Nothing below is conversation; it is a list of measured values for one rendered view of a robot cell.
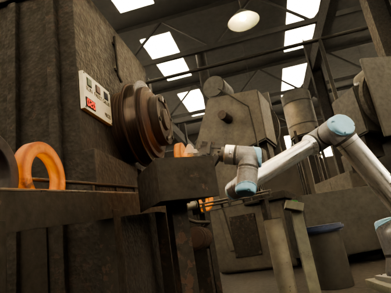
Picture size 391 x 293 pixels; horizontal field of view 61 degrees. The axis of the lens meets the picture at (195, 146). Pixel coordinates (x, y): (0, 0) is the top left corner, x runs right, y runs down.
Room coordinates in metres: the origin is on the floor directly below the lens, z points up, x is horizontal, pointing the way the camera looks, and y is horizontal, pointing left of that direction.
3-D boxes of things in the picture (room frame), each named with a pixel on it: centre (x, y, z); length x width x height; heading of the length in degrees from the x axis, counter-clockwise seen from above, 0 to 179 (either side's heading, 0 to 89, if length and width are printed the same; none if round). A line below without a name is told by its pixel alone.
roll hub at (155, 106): (1.72, 0.16, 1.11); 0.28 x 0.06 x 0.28; 170
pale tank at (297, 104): (10.03, -3.40, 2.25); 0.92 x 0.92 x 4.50
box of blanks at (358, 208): (3.93, -1.44, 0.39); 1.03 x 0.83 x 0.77; 95
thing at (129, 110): (1.74, 0.25, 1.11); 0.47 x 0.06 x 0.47; 170
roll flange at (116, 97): (1.76, 0.33, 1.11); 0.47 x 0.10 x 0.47; 170
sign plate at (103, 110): (1.43, 0.42, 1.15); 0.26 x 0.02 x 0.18; 170
